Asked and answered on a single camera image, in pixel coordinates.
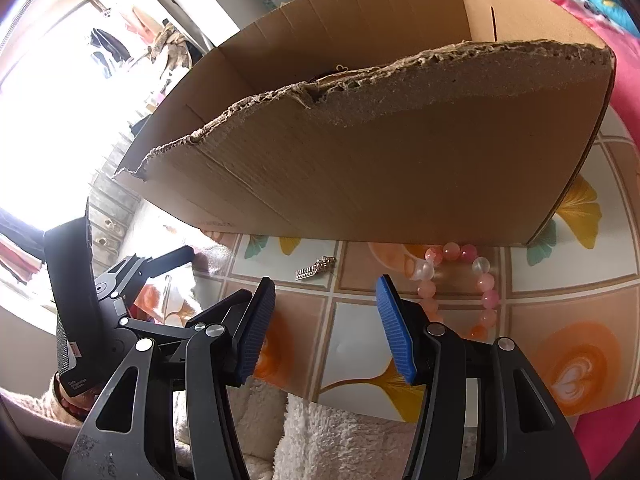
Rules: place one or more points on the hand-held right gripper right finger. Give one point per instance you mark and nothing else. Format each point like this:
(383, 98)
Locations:
(395, 335)

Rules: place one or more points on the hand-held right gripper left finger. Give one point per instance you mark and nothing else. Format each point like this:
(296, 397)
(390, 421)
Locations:
(255, 330)

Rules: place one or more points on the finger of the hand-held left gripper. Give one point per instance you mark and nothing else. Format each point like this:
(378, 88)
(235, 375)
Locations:
(150, 267)
(220, 307)

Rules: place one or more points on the brown cardboard box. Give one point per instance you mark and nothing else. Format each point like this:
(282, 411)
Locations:
(400, 170)

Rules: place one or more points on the person's left forearm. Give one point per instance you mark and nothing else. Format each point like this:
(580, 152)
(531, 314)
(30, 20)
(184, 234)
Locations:
(35, 410)

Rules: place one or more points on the leaf patterned tablecloth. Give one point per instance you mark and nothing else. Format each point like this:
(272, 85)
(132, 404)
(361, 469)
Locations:
(540, 280)

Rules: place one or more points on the dark hanging jacket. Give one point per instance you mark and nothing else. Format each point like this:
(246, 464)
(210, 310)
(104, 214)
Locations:
(107, 52)

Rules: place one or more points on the pile of clothes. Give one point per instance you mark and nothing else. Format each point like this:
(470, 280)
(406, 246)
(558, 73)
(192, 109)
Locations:
(170, 45)

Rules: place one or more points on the pink hanging garment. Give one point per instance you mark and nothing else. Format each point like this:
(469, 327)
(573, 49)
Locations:
(137, 20)

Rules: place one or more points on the pink floral blanket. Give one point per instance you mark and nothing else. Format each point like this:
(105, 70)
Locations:
(615, 25)

